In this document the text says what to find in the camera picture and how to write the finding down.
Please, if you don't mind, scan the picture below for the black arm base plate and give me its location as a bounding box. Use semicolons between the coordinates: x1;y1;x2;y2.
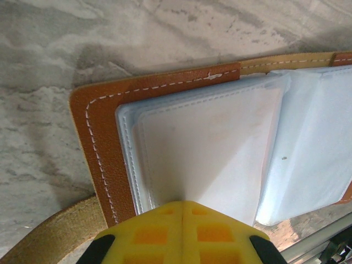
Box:
318;233;352;264

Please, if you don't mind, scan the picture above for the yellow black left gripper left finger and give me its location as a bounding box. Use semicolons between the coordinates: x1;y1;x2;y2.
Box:
90;200;184;264

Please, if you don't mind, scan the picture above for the brown leather card holder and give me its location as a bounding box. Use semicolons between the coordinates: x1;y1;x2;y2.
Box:
0;51;352;264

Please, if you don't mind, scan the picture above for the aluminium frame rail with slots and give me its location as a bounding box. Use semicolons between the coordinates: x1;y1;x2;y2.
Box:
276;213;352;264

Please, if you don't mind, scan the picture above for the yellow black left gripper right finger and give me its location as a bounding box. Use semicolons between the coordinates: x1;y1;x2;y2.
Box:
183;200;284;264

